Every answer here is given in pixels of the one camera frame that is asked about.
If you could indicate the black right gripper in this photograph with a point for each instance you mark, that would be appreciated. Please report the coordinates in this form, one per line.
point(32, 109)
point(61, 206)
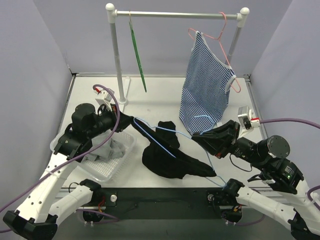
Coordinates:
point(231, 139)

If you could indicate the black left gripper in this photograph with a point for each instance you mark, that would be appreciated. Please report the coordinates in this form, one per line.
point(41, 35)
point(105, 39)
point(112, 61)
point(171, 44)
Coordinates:
point(119, 118)

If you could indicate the grey tank top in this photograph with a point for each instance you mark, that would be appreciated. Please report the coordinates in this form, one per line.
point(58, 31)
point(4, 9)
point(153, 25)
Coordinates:
point(111, 150)

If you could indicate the black tank top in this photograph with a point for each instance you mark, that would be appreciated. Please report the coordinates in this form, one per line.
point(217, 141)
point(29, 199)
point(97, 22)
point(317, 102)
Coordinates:
point(170, 157)

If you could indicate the green hanger with gold hook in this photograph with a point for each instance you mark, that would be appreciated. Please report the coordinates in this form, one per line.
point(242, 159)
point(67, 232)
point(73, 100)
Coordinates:
point(136, 52)

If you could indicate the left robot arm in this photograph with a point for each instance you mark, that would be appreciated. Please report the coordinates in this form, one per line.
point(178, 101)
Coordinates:
point(39, 216)

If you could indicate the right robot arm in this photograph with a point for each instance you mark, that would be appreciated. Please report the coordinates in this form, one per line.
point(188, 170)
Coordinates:
point(302, 215)

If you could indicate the blue white striped tank top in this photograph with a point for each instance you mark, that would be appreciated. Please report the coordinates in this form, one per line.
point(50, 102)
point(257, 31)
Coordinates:
point(206, 89)

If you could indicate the white clothes rack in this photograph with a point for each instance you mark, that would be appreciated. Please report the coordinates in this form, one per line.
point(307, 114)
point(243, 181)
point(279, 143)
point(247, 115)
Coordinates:
point(113, 13)

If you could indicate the white plastic basket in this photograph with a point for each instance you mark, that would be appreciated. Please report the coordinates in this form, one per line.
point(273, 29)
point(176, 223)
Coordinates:
point(100, 171)

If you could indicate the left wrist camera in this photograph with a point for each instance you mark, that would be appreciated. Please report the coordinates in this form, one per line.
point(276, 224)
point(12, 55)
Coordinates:
point(103, 98)

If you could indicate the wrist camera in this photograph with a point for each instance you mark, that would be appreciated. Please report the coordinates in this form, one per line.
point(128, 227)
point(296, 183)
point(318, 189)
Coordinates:
point(247, 118)
point(103, 98)

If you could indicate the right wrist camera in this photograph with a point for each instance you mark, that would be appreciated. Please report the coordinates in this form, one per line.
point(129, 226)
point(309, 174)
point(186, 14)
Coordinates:
point(247, 118)

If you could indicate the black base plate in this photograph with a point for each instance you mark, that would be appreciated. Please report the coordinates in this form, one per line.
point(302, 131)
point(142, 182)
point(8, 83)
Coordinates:
point(171, 203)

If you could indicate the pink wire hanger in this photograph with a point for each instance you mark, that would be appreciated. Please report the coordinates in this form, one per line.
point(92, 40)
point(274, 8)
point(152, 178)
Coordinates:
point(227, 61)

